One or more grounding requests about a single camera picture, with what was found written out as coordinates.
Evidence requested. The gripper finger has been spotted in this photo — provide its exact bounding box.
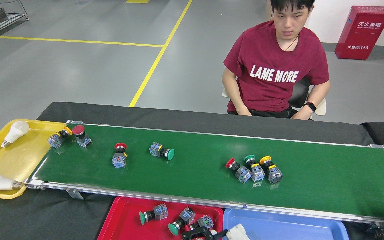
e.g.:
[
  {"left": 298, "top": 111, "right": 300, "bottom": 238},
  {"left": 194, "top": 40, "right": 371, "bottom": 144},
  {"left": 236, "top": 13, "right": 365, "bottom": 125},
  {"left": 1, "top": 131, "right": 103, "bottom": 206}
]
[{"left": 182, "top": 228, "right": 229, "bottom": 240}]

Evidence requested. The green push button switch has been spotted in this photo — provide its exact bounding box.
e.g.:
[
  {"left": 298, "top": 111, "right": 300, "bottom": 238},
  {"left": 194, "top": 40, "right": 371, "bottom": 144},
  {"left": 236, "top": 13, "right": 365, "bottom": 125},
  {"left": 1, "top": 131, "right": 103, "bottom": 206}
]
[
  {"left": 168, "top": 206, "right": 196, "bottom": 236},
  {"left": 243, "top": 154, "right": 265, "bottom": 182},
  {"left": 138, "top": 203, "right": 169, "bottom": 226},
  {"left": 149, "top": 142, "right": 175, "bottom": 161}
]

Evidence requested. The yellow push button switch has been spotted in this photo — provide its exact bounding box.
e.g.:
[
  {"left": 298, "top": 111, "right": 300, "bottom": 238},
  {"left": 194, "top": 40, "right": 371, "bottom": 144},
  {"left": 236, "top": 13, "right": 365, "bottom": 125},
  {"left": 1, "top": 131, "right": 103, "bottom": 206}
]
[
  {"left": 259, "top": 155, "right": 283, "bottom": 184},
  {"left": 47, "top": 126, "right": 73, "bottom": 149}
]

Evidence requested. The red mushroom button switch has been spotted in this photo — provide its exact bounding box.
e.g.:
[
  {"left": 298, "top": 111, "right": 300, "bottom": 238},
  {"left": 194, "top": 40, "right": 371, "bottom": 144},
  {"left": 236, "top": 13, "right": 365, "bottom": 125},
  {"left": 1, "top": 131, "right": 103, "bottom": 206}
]
[{"left": 72, "top": 125, "right": 92, "bottom": 148}]

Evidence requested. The green conveyor belt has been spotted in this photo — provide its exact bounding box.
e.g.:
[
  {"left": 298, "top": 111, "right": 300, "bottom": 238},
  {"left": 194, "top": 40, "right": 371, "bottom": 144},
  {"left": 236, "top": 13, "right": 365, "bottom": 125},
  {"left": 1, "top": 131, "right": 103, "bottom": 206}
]
[{"left": 24, "top": 119, "right": 384, "bottom": 227}]

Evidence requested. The red plastic tray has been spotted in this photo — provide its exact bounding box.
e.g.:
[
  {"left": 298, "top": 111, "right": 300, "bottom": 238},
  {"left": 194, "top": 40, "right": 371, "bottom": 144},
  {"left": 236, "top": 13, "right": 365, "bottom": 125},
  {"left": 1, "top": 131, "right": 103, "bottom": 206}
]
[{"left": 97, "top": 196, "right": 224, "bottom": 240}]

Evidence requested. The blue plastic tray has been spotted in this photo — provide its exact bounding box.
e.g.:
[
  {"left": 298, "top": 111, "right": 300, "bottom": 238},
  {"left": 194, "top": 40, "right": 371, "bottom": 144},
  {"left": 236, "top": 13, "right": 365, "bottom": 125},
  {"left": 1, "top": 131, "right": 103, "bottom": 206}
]
[{"left": 223, "top": 208, "right": 350, "bottom": 240}]

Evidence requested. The yellow plastic tray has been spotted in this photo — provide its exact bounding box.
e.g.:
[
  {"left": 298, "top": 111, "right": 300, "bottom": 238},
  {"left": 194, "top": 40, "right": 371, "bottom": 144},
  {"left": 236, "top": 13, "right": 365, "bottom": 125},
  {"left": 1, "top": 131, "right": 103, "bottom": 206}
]
[{"left": 0, "top": 119, "right": 66, "bottom": 200}]

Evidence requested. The person's left hand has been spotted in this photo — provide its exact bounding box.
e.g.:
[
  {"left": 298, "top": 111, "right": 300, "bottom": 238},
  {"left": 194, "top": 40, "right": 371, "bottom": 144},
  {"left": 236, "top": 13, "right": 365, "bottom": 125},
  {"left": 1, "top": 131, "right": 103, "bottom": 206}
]
[{"left": 292, "top": 109, "right": 311, "bottom": 121}]

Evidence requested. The grey office chair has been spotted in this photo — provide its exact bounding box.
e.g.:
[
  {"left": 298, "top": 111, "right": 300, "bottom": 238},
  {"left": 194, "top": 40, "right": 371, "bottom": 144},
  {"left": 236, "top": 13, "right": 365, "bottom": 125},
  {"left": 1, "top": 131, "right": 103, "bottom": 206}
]
[{"left": 221, "top": 77, "right": 326, "bottom": 120}]

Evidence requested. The person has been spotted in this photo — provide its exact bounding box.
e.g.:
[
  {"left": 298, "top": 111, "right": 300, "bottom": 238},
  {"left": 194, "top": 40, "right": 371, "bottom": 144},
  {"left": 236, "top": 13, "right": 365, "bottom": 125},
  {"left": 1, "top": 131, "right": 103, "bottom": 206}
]
[{"left": 221, "top": 0, "right": 331, "bottom": 120}]

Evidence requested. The red fire extinguisher box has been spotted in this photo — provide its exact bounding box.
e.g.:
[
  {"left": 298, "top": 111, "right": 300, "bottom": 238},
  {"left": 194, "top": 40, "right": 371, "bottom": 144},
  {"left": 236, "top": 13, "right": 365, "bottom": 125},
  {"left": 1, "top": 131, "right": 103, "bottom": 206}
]
[{"left": 334, "top": 5, "right": 384, "bottom": 60}]

